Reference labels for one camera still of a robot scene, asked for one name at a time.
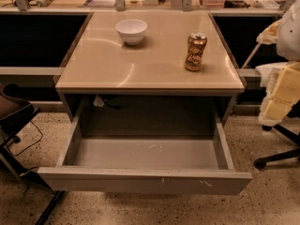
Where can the yellow foam padded gripper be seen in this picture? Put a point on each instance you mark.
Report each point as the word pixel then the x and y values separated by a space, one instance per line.
pixel 290 37

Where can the grey top drawer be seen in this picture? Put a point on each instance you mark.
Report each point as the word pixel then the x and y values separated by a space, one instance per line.
pixel 156 145

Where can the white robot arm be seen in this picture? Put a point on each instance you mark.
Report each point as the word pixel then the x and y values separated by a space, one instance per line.
pixel 285 34

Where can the beige top drawer cabinet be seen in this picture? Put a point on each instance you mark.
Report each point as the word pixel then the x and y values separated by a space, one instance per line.
pixel 102 64

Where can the black office chair right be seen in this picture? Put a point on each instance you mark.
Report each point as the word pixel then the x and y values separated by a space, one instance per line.
pixel 287 146

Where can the gold soda can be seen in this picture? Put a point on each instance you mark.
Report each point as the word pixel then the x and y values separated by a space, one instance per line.
pixel 196 43

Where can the white ceramic bowl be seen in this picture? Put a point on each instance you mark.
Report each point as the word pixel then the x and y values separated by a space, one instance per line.
pixel 131 31

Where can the dark chair left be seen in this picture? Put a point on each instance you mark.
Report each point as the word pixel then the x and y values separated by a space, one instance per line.
pixel 15 114

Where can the white stick with handle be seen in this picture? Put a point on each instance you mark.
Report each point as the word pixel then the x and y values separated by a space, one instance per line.
pixel 256 48

